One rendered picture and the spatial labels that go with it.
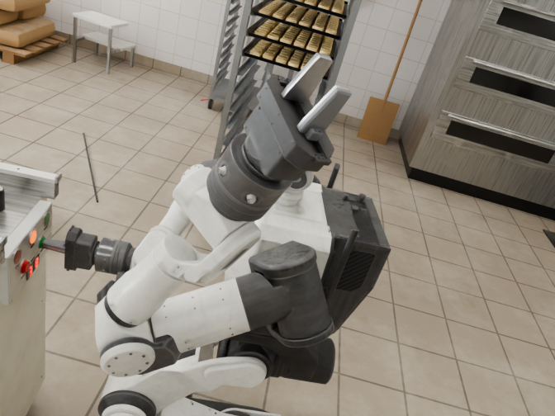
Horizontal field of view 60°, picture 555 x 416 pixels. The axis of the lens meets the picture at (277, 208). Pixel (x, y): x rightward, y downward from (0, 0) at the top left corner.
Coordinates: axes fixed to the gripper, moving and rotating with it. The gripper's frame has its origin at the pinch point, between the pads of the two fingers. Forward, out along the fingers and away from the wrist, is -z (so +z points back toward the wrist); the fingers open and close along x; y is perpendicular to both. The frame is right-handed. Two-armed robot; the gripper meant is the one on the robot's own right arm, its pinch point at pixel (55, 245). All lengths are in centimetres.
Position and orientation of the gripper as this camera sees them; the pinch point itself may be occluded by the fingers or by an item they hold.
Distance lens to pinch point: 134.1
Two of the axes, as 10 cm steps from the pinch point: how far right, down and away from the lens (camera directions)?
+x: -2.5, 8.4, 4.9
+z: 9.7, 2.1, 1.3
